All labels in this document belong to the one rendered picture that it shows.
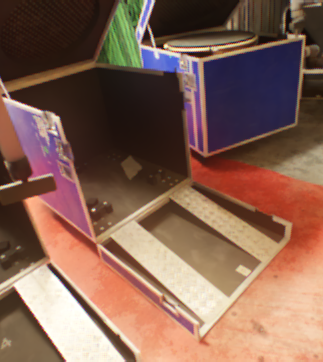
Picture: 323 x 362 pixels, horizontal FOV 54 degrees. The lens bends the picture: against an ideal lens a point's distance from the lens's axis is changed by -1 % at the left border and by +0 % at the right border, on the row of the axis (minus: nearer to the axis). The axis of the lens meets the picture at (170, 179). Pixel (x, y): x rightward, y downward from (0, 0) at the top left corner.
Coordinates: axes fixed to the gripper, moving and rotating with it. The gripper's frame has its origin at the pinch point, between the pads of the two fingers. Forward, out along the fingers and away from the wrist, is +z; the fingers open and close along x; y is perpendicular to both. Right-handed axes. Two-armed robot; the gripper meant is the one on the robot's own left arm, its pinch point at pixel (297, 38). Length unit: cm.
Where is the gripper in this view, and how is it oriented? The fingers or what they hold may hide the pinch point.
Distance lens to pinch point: 313.4
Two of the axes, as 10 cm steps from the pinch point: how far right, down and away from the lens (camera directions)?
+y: -4.3, -2.7, 8.6
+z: 1.9, 9.1, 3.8
